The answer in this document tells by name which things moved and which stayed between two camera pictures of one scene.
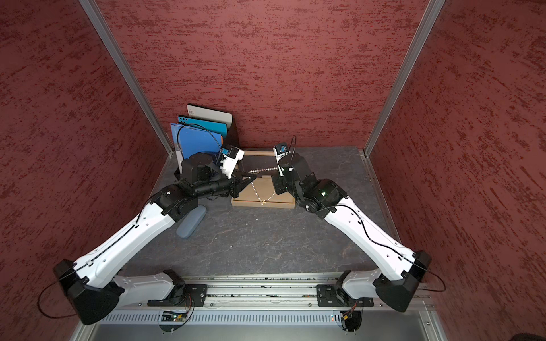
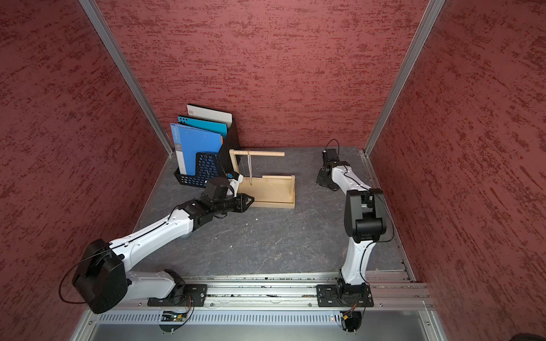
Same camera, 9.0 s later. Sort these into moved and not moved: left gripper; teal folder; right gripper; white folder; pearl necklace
Moved: pearl necklace; left gripper; right gripper
Not moved: white folder; teal folder
